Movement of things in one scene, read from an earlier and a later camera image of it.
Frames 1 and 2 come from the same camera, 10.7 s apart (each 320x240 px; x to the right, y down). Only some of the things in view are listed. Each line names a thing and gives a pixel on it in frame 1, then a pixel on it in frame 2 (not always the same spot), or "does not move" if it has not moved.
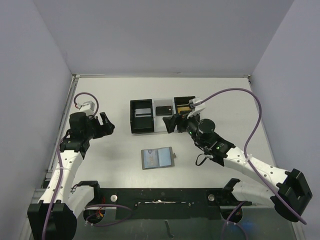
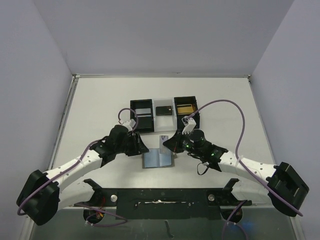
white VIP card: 143,112 does not move
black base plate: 166,203 does not move
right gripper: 180,122 → 177,143
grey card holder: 157,158 does not move
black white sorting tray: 147,115 does not move
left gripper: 105,129 → 138,147
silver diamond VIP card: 151,158 → 163,149
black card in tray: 163,110 does not move
